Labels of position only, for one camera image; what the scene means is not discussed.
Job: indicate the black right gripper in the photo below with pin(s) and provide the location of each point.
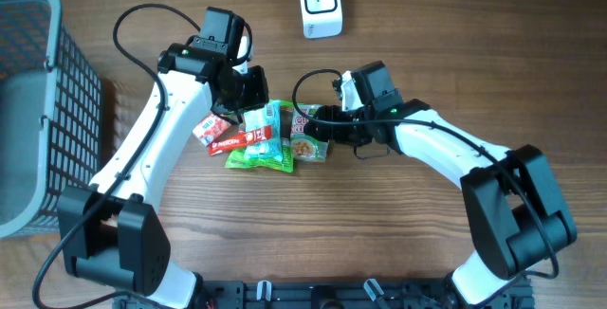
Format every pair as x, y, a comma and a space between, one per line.
332, 127

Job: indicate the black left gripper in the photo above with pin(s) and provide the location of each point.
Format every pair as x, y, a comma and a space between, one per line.
260, 95

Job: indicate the small red white carton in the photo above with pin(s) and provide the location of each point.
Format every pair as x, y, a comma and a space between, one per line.
210, 128

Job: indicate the light blue clear packet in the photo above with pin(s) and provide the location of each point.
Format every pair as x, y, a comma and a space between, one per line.
265, 123

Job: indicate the red coffee stick sachet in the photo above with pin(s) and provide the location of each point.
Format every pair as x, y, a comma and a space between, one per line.
241, 140

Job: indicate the instant noodle cup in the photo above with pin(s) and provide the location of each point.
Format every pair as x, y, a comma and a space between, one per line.
303, 146

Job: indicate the green snack bag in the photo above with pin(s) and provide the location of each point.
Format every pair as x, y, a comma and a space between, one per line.
237, 159

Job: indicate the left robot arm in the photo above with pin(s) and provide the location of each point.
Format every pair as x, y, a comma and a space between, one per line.
110, 230

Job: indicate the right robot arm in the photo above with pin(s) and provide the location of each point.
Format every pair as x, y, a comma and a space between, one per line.
518, 218

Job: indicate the grey plastic shopping basket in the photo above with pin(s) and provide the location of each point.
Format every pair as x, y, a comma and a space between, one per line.
51, 111

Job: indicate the black mounting rail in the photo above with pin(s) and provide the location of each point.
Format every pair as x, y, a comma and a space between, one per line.
332, 295

